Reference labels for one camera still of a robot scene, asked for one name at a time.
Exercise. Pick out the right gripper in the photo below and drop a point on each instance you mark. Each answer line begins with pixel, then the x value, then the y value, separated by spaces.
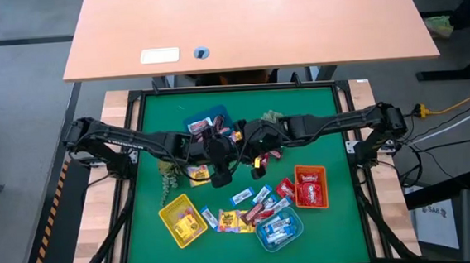
pixel 264 137

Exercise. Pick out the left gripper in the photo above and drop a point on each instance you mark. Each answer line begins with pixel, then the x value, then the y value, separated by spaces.
pixel 217 149

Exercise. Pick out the red brown chocolate bar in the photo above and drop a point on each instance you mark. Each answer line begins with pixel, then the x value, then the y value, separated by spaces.
pixel 264 161
pixel 252 213
pixel 218 122

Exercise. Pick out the white red chocolate bar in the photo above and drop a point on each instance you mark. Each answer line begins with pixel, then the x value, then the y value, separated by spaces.
pixel 199 125

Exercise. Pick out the red Skittles pack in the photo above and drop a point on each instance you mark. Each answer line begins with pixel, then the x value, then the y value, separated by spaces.
pixel 276 154
pixel 266 216
pixel 309 194
pixel 309 178
pixel 285 188

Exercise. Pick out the succulent plant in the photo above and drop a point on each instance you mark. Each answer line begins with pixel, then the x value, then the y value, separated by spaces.
pixel 167 169

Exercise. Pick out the blue white candy bar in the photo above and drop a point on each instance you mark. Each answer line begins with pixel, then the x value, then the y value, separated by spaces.
pixel 281 205
pixel 262 194
pixel 276 236
pixel 281 223
pixel 241 196
pixel 209 217

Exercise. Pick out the yellow Sour Patch pack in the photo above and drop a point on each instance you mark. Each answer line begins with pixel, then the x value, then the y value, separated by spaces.
pixel 229 220
pixel 198 174
pixel 236 136
pixel 248 228
pixel 185 227
pixel 187 212

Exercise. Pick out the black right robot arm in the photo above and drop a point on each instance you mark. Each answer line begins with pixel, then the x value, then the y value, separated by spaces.
pixel 342 122

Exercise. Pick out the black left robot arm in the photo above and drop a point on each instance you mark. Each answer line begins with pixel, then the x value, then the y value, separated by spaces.
pixel 136 140

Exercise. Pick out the small yellow tag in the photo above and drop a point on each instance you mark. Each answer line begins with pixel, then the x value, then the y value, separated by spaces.
pixel 257 162

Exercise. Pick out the dark blue plastic tray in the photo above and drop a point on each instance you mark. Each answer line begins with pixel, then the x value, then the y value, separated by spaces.
pixel 204 113

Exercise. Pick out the pale green pinecone plant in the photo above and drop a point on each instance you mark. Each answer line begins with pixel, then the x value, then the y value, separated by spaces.
pixel 271 115

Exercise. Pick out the orange plastic basket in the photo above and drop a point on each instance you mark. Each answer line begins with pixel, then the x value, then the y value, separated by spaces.
pixel 325 191

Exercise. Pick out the teal plastic basket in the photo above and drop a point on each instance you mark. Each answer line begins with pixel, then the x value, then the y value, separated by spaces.
pixel 297 235

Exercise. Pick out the yellow plastic basket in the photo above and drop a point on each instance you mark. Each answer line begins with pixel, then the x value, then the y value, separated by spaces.
pixel 167 206

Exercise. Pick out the green table mat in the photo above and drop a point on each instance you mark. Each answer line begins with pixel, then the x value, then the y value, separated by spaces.
pixel 329 232

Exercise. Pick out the white rectangular desk plate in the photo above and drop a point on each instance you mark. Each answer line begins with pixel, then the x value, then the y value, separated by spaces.
pixel 159 56

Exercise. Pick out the light wooden desk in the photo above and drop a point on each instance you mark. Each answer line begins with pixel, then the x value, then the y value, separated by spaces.
pixel 252 18

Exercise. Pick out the white labelled box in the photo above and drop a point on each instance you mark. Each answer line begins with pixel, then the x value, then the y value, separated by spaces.
pixel 436 225

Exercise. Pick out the black yellow hazard strip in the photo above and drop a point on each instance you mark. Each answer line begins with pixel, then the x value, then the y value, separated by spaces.
pixel 47 227

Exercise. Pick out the person's foot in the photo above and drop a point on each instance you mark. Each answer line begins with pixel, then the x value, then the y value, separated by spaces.
pixel 439 27

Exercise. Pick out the black metal table frame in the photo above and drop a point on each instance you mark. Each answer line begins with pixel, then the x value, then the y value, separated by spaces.
pixel 236 87

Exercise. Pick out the black desk leg frame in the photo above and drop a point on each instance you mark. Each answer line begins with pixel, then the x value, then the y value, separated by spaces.
pixel 455 74

